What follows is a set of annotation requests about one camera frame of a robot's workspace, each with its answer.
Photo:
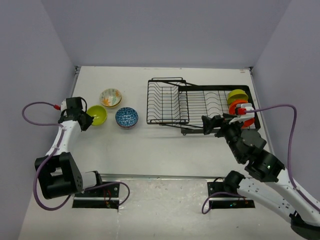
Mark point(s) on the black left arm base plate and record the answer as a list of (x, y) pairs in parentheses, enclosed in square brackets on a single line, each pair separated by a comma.
[(102, 198)]

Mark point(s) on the black wire dish rack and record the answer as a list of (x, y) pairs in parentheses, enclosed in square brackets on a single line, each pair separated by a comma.
[(173, 102)]

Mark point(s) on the white floral leaf bowl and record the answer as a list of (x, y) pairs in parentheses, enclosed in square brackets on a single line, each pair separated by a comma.
[(110, 97)]

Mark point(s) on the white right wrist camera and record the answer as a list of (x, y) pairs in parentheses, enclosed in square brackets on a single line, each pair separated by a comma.
[(248, 115)]

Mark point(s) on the orange bowl rear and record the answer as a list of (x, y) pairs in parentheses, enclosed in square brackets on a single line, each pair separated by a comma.
[(235, 107)]

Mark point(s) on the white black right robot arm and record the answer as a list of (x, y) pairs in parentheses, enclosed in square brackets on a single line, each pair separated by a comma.
[(269, 183)]

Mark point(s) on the orange bowl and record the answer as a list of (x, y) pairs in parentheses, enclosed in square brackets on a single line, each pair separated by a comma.
[(235, 107), (248, 123)]

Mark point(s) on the lime green bowl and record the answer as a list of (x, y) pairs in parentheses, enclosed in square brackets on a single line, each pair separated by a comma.
[(235, 95), (99, 114)]

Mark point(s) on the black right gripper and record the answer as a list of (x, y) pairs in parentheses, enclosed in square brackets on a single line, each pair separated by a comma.
[(216, 121)]

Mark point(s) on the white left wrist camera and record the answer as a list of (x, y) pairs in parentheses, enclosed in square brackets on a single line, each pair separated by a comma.
[(63, 105)]

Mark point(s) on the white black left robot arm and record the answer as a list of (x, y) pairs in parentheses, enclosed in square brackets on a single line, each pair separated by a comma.
[(59, 174)]

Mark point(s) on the blue white patterned bowl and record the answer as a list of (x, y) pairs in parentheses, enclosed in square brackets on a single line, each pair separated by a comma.
[(126, 116)]

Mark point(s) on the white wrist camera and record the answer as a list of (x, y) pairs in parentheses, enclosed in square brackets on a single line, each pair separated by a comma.
[(248, 115), (63, 105)]

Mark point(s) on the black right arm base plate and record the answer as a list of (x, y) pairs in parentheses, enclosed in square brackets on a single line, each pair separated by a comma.
[(223, 201)]

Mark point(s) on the orange bowl front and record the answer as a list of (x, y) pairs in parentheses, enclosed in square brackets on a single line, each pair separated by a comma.
[(248, 123)]

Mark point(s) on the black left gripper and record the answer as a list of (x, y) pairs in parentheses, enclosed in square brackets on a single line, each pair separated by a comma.
[(88, 122)]

